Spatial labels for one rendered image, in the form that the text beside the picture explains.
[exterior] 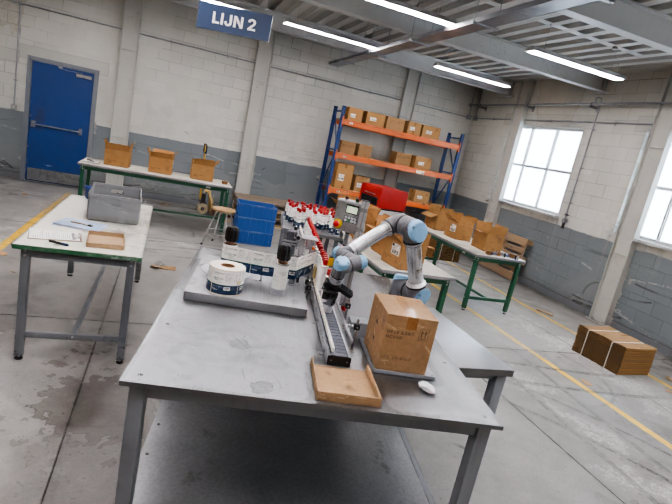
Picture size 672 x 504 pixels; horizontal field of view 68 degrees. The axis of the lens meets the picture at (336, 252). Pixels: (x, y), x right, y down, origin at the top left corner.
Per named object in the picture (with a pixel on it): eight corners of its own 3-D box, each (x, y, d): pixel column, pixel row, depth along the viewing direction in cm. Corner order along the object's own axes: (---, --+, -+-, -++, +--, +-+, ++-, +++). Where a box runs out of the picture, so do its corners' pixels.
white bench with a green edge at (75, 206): (63, 272, 495) (71, 194, 478) (143, 280, 521) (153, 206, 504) (4, 362, 321) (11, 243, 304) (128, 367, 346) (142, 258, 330)
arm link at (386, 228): (396, 206, 285) (328, 246, 266) (409, 211, 276) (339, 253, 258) (399, 223, 291) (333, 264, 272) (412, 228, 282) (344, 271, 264)
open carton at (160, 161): (143, 171, 752) (146, 147, 744) (146, 168, 792) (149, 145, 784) (173, 176, 765) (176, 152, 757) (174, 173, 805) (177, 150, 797)
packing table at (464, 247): (393, 263, 856) (404, 219, 839) (433, 268, 883) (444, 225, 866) (461, 311, 654) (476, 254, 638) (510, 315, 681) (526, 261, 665)
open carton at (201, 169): (188, 179, 774) (191, 155, 766) (186, 174, 817) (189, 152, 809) (218, 183, 791) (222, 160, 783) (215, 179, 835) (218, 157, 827)
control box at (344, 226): (338, 227, 314) (344, 197, 310) (362, 234, 307) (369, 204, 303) (331, 228, 305) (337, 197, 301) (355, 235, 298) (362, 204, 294)
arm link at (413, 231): (415, 293, 302) (410, 211, 277) (433, 303, 291) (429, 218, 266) (400, 301, 297) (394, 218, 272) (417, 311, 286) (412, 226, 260)
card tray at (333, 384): (310, 364, 220) (311, 356, 219) (366, 371, 225) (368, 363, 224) (315, 400, 191) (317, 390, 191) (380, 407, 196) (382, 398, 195)
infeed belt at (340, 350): (305, 265, 382) (306, 260, 381) (316, 267, 384) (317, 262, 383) (329, 362, 224) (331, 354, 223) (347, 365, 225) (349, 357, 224)
